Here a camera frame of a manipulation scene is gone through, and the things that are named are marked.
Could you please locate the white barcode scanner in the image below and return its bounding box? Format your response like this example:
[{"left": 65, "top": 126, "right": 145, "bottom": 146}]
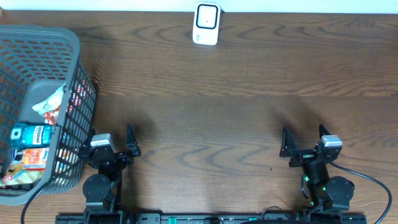
[{"left": 192, "top": 2, "right": 221, "bottom": 45}]

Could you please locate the orange chocolate bar wrapper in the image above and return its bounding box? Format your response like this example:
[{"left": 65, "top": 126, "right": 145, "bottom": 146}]
[{"left": 44, "top": 110, "right": 59, "bottom": 126}]

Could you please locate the blue Listerine mouthwash bottle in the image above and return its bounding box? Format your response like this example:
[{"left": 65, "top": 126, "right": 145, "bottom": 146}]
[{"left": 11, "top": 123, "right": 55, "bottom": 149}]

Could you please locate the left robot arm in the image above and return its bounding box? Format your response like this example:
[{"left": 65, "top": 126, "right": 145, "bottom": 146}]
[{"left": 78, "top": 124, "right": 141, "bottom": 224}]

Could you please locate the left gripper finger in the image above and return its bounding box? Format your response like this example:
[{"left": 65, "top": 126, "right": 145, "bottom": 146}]
[
  {"left": 126, "top": 124, "right": 138, "bottom": 151},
  {"left": 81, "top": 129, "right": 96, "bottom": 149}
]

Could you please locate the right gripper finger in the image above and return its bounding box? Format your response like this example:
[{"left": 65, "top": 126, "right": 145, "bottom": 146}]
[
  {"left": 279, "top": 127, "right": 297, "bottom": 157},
  {"left": 319, "top": 124, "right": 330, "bottom": 138}
]

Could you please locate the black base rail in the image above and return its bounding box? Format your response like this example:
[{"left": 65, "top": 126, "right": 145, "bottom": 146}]
[{"left": 55, "top": 212, "right": 367, "bottom": 224}]

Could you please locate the yellow snack chip bag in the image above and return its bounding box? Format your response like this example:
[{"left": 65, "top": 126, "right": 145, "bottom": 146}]
[{"left": 1, "top": 147, "right": 49, "bottom": 187}]

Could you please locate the pale green snack packet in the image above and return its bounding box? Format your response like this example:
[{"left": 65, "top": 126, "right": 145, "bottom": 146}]
[{"left": 32, "top": 83, "right": 65, "bottom": 116}]

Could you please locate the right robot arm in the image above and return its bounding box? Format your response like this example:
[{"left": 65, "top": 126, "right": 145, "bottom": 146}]
[{"left": 279, "top": 124, "right": 354, "bottom": 223}]

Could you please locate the grey plastic mesh basket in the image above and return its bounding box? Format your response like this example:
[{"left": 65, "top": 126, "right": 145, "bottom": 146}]
[{"left": 1, "top": 25, "right": 96, "bottom": 206}]

